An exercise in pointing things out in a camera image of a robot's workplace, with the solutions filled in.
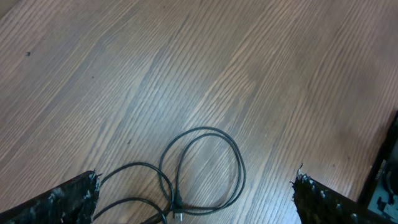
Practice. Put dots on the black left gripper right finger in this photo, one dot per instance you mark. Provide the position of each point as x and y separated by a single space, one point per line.
317 203

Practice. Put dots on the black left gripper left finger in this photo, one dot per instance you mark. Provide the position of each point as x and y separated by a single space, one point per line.
73 201

